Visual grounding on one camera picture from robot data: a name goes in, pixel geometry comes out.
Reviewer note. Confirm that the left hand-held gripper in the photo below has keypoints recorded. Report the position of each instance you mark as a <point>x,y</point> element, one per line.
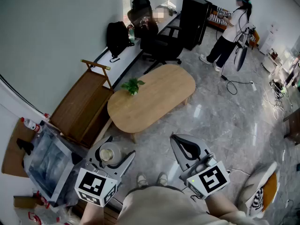
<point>93,184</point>

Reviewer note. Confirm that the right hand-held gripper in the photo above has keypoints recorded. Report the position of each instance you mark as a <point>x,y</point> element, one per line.
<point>211,180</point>

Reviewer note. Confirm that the person's left forearm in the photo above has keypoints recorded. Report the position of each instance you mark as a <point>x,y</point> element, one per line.
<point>92,215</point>

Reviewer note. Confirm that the person's right forearm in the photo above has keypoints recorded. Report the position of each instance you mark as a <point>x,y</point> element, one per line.
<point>222,205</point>

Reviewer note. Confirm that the oval wooden coffee table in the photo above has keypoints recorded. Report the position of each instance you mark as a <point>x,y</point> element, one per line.
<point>159,95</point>

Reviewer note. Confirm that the person's right shoe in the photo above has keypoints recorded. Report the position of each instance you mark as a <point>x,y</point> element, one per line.
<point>162,179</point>

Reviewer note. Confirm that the person's shoe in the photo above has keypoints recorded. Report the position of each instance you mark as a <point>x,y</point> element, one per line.
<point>142,179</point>
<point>162,179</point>

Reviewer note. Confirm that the person's left shoe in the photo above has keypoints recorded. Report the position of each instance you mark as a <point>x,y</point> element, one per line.
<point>142,179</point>

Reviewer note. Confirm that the dark brown wooden rack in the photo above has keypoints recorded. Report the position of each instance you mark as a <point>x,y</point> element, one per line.
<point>79,109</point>

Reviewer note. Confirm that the white framed glass panel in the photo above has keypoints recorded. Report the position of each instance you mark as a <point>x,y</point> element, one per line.
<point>49,165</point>

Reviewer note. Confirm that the person's beige shirt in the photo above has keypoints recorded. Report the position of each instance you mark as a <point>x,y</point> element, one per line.
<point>164,207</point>

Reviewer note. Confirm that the green leafy potted plant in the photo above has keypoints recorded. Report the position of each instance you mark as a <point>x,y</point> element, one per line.
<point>132,87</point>

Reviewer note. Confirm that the black object on cardboard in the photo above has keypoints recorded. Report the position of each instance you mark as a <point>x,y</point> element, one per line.
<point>24,146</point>

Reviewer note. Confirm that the clear plastic water bottle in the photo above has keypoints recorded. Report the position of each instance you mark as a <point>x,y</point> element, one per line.
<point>30,125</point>

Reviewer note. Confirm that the small brown cardboard box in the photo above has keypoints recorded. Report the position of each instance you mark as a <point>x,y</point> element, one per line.
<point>23,201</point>

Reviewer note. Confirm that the grey chair seat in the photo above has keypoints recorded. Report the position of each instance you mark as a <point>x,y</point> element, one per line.
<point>241,58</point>

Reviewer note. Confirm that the black office chair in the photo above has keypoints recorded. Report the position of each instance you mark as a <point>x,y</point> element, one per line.
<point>159,43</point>

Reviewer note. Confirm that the black backpack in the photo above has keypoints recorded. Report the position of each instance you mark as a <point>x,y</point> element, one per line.
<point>117,37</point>

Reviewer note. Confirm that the white low shelf unit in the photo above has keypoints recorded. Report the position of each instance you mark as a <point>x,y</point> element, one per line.
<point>272,61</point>

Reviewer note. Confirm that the green glass vessel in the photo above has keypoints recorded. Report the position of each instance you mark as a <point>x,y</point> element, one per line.
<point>131,35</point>

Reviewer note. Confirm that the tall black cabinet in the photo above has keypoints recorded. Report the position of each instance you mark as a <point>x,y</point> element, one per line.
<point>193,22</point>

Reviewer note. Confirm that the sofa with striped cushion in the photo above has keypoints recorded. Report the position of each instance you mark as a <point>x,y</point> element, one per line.
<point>218,20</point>

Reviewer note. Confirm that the long white wall bench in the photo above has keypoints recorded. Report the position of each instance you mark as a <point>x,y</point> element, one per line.
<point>126,57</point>

